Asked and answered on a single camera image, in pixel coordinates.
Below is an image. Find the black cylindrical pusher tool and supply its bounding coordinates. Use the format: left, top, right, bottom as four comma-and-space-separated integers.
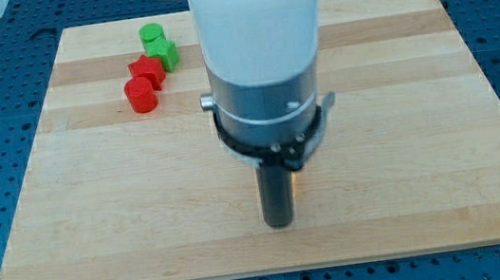
256, 164, 294, 229

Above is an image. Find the green cylinder block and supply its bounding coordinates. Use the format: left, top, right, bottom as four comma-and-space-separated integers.
138, 23, 166, 49

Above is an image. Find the green star block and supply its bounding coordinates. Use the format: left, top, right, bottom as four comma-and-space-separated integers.
145, 38, 180, 72

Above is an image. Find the red star block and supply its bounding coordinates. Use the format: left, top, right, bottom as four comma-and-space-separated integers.
127, 54, 167, 91

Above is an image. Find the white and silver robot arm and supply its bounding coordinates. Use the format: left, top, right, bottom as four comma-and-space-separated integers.
187, 0, 333, 171

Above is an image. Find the wooden board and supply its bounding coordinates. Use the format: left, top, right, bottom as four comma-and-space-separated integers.
0, 0, 500, 280

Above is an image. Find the red cylinder block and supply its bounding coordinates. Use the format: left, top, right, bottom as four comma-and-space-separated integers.
123, 77, 158, 114

